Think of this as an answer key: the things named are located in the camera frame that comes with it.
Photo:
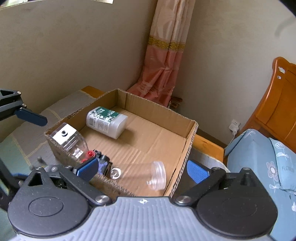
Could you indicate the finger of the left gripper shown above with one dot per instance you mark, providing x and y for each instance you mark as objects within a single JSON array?
[{"x": 31, "y": 117}]

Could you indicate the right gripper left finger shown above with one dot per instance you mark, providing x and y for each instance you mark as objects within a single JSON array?
[{"x": 78, "y": 180}]

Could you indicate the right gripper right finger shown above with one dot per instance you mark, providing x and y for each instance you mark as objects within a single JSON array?
[{"x": 206, "y": 180}]

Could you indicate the black toy with red wheels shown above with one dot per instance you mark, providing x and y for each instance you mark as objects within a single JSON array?
[{"x": 98, "y": 158}]

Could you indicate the clear plastic jar black knob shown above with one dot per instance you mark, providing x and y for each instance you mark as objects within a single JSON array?
[{"x": 70, "y": 140}]

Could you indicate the clear round plastic jar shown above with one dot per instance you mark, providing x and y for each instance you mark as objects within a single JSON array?
[{"x": 151, "y": 175}]

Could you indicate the medical cotton swab jar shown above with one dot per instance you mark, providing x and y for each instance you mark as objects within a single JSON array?
[{"x": 106, "y": 121}]

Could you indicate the brown cardboard box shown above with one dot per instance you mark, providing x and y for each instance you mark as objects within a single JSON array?
[{"x": 153, "y": 133}]

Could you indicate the items behind curtain on floor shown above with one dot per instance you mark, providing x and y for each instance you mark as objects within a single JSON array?
[{"x": 175, "y": 102}]

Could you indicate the blue floral pillow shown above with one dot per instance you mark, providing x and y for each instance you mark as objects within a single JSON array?
[{"x": 285, "y": 160}]

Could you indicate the orange wooden headboard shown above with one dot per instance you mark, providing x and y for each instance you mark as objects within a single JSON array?
[{"x": 275, "y": 114}]

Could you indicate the pink gold-banded curtain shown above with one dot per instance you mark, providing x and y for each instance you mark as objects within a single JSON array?
[{"x": 166, "y": 44}]

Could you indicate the white wall charger plug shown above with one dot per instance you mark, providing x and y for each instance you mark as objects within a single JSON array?
[{"x": 234, "y": 127}]

